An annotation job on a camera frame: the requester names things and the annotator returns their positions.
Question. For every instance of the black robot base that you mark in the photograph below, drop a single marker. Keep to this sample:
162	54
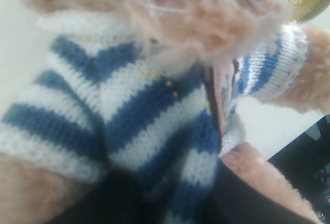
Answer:
305	163

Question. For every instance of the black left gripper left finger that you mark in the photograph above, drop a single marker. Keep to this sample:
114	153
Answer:
117	199

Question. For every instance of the tan teddy bear striped sweater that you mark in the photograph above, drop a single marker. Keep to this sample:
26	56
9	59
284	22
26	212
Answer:
150	87

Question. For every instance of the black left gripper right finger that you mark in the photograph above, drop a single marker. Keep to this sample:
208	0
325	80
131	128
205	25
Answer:
233	201

